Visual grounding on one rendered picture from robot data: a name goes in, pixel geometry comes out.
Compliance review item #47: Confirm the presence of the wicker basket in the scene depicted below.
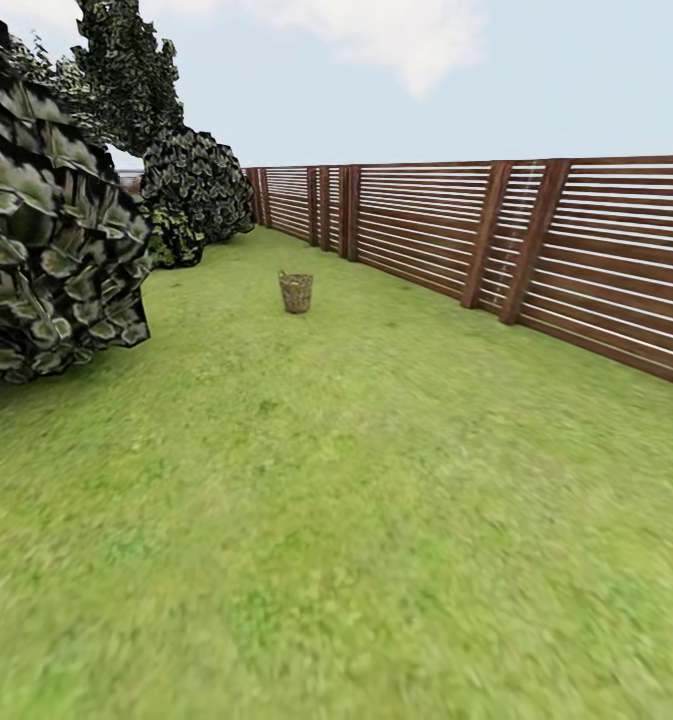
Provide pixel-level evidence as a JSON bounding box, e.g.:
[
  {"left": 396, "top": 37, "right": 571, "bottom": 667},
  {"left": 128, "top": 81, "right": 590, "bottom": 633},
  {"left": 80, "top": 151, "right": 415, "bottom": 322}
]
[{"left": 278, "top": 274, "right": 314, "bottom": 315}]

